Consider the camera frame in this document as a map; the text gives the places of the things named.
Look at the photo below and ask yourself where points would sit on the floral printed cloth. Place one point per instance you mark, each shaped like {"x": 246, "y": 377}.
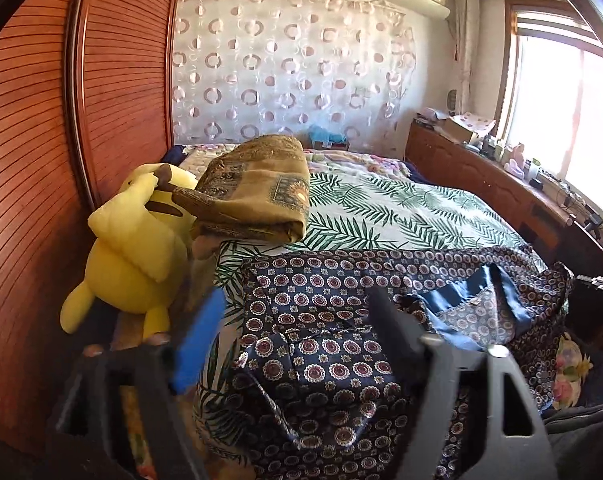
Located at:
{"x": 571, "y": 370}

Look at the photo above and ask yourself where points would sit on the yellow plush toy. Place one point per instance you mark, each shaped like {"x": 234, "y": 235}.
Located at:
{"x": 126, "y": 245}

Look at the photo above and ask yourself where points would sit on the row of small bottles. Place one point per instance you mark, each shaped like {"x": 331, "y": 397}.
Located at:
{"x": 501, "y": 152}

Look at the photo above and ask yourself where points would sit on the pink object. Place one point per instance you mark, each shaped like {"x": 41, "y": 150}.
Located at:
{"x": 516, "y": 160}

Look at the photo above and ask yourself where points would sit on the grey cloth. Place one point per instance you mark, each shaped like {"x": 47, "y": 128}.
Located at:
{"x": 586, "y": 440}

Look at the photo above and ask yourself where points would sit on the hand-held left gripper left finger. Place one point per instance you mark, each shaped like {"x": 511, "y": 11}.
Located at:
{"x": 199, "y": 345}

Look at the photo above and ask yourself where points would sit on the wooden louvred wardrobe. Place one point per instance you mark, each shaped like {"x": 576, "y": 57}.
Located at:
{"x": 31, "y": 160}

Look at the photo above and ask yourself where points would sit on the cardboard box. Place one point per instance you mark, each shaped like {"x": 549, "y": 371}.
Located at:
{"x": 464, "y": 130}

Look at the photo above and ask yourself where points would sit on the sheer circle pattern curtain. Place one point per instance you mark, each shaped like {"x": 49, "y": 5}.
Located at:
{"x": 281, "y": 70}

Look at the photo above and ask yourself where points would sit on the folded brown patterned cloth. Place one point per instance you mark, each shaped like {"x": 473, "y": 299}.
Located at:
{"x": 251, "y": 190}

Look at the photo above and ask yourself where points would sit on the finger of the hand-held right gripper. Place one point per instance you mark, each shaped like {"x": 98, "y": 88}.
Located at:
{"x": 599, "y": 282}

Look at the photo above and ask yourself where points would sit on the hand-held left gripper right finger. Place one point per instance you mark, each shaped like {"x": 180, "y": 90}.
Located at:
{"x": 389, "y": 320}

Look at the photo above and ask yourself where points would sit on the window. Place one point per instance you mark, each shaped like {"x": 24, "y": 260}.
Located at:
{"x": 571, "y": 110}

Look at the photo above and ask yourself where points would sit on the floral blanket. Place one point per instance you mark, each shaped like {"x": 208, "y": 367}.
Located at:
{"x": 361, "y": 162}

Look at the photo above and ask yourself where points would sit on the light blue object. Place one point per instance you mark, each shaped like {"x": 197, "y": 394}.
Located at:
{"x": 324, "y": 135}

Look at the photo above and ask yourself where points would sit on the wooden cabinet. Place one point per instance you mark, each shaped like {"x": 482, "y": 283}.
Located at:
{"x": 481, "y": 180}

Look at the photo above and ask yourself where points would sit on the white wrapped pipe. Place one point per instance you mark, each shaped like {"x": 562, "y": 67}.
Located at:
{"x": 466, "y": 50}

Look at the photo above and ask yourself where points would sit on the navy medallion print garment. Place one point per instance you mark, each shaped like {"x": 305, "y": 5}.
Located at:
{"x": 326, "y": 350}

